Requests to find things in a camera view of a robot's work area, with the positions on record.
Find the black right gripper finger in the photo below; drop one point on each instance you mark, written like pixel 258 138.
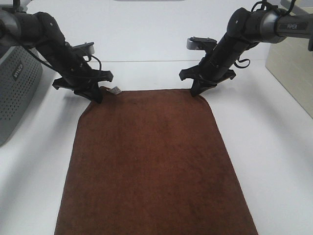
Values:
pixel 199 87

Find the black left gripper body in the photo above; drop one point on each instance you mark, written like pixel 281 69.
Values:
pixel 76 73

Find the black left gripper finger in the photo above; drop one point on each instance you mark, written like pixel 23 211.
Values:
pixel 93 94

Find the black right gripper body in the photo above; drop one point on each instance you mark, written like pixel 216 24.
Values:
pixel 215 63

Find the brown towel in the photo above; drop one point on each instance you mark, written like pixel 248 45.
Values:
pixel 151 163

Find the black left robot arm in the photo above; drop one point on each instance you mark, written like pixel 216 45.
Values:
pixel 41 31

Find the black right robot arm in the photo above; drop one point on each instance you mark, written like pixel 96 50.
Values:
pixel 245 30

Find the white towel label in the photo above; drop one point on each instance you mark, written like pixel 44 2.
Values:
pixel 115 90

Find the grey perforated plastic basket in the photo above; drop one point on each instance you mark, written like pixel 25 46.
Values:
pixel 20 74

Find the beige storage box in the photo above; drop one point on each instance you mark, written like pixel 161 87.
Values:
pixel 291 64

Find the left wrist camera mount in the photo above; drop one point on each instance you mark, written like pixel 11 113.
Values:
pixel 86 49

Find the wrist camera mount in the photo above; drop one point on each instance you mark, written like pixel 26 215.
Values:
pixel 196 43
pixel 86 49

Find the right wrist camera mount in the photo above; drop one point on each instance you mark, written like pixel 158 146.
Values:
pixel 196 43

